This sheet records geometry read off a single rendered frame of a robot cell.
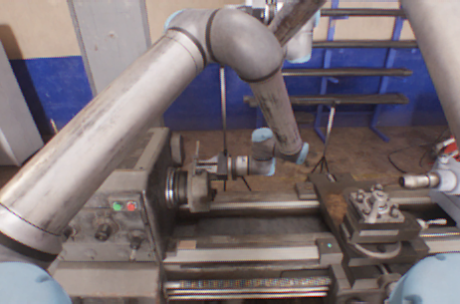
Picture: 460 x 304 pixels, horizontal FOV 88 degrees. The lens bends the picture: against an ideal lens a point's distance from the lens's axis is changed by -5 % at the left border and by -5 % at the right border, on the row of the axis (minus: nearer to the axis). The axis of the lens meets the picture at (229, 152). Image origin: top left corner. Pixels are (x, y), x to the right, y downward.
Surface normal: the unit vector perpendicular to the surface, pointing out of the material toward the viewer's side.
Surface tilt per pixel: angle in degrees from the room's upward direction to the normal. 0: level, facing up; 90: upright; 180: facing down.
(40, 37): 90
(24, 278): 5
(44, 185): 52
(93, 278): 32
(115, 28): 90
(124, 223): 90
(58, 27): 90
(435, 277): 5
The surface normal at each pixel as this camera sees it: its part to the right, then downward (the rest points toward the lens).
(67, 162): 0.42, -0.21
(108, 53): 0.00, 0.50
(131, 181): -0.01, -0.25
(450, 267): -0.11, -0.85
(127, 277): -0.02, -0.47
